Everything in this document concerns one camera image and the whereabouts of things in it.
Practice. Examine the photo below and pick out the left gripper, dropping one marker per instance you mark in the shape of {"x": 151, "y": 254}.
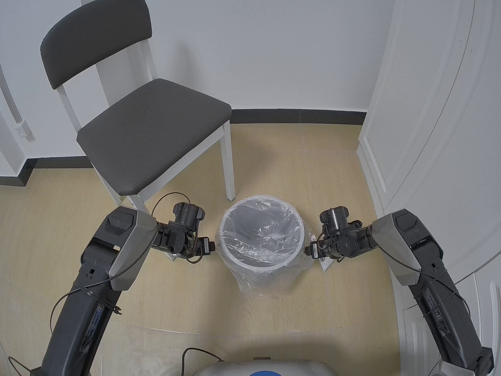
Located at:
{"x": 201, "y": 247}

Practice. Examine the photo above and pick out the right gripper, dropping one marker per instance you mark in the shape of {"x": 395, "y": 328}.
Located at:
{"x": 325, "y": 250}

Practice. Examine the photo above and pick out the clear plastic bag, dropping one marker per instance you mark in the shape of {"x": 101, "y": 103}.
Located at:
{"x": 274, "y": 237}

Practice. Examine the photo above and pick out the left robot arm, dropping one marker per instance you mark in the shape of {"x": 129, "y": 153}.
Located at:
{"x": 129, "y": 245}

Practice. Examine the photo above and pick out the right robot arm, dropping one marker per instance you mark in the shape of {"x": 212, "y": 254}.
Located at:
{"x": 399, "y": 245}

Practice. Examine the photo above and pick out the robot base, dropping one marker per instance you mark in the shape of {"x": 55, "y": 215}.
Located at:
{"x": 262, "y": 368}

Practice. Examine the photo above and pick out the grey trash bin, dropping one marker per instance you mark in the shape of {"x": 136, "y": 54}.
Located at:
{"x": 260, "y": 266}

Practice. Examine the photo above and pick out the clear printed wrapper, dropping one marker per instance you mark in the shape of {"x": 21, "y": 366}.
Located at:
{"x": 327, "y": 265}

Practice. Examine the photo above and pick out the grey and white chair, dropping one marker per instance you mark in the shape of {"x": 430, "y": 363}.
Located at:
{"x": 156, "y": 131}

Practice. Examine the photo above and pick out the white wall socket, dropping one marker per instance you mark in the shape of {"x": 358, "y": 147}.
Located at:
{"x": 22, "y": 130}

